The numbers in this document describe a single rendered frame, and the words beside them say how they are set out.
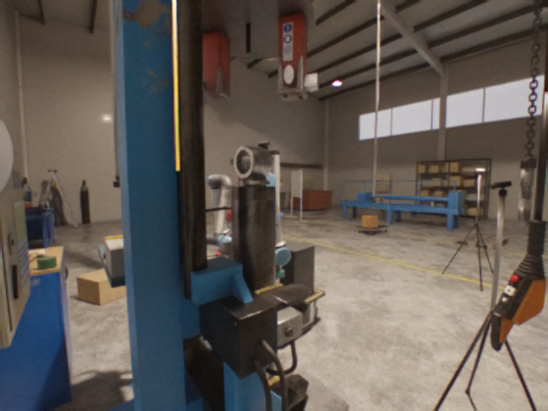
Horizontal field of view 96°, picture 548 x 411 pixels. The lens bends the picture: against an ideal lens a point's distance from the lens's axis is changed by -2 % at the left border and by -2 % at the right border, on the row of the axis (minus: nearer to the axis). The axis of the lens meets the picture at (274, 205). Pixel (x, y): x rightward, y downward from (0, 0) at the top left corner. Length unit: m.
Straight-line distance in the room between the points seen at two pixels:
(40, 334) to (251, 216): 1.65
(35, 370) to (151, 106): 1.90
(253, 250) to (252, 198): 0.23
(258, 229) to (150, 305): 0.50
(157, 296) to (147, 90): 0.71
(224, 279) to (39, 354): 1.63
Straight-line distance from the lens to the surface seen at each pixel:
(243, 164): 1.26
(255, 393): 1.09
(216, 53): 1.39
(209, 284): 0.94
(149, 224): 0.98
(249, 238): 1.15
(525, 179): 1.07
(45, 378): 2.45
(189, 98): 0.94
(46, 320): 2.28
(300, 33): 1.27
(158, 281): 1.04
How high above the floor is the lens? 1.48
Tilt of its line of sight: 5 degrees down
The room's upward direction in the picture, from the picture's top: straight up
